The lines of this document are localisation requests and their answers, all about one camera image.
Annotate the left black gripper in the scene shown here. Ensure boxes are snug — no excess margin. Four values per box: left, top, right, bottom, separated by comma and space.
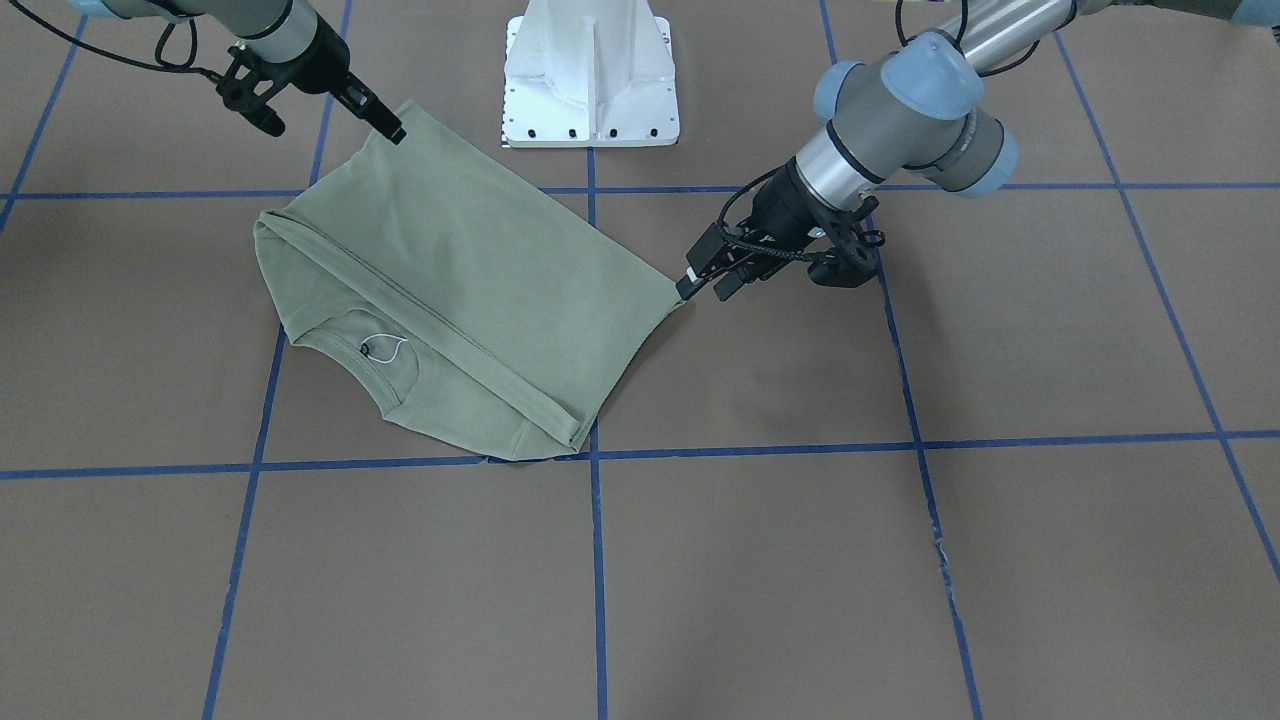
676, 160, 861, 302

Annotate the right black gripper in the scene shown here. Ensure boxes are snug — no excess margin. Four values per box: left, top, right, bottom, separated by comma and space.
273, 15, 406, 145

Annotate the olive green long-sleeve shirt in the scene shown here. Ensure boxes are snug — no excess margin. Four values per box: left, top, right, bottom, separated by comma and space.
253, 102, 681, 461

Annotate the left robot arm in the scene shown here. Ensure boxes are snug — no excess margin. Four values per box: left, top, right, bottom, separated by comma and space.
676, 1, 1108, 301

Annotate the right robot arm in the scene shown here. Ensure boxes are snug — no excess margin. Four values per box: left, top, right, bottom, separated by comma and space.
72, 1, 406, 143

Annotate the white shirt tag loop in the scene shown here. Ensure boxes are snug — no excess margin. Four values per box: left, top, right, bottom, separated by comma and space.
358, 333, 407, 365

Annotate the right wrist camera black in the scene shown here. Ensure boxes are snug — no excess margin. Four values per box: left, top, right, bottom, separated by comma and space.
215, 44, 291, 137

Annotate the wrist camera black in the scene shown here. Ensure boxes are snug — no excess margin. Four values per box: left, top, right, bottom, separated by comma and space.
806, 225, 886, 288
215, 44, 291, 137

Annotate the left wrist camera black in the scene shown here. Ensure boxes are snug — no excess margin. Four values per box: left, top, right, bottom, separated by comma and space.
806, 225, 886, 288

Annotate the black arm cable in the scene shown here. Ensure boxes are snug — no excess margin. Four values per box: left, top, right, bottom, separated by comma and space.
0, 0, 241, 81

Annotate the white camera mast base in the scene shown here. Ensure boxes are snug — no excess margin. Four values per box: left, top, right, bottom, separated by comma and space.
500, 1, 681, 149

